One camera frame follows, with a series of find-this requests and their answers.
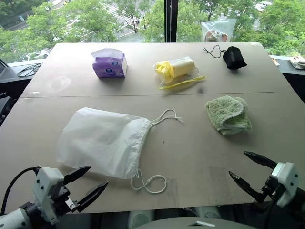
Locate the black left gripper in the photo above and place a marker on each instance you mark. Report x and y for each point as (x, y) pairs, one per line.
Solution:
(62, 201)

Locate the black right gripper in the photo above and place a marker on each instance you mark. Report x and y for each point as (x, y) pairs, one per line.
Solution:
(270, 187)

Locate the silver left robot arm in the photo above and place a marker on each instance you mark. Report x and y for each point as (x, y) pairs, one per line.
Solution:
(12, 220)

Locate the green folded towel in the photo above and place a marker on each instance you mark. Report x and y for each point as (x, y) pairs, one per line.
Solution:
(226, 113)

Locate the clear zip bag yellow seal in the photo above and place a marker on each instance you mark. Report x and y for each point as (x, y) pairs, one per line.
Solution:
(183, 80)

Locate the clear plastic bag with contents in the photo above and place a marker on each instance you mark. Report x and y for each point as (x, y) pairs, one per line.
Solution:
(218, 29)

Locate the dark window sill ledge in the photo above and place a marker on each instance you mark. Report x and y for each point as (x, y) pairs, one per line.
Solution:
(293, 71)

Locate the black equipment beside table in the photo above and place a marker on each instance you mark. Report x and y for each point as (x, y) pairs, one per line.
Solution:
(6, 107)

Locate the small items on sill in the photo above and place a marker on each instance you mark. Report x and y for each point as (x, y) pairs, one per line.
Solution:
(297, 62)

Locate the purple tissue pack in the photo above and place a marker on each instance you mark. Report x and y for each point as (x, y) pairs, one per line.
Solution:
(109, 68)

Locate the cream wrapped block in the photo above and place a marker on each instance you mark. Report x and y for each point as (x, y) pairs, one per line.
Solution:
(183, 66)

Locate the dark side ledge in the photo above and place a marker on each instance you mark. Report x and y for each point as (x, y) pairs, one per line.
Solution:
(9, 74)

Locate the yellow crumpled plastic gloves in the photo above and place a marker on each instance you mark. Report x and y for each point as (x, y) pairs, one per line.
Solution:
(164, 70)

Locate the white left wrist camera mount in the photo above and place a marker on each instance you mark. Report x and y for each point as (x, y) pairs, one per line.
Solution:
(45, 182)

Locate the black window frame post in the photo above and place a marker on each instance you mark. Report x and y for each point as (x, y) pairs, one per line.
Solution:
(170, 21)

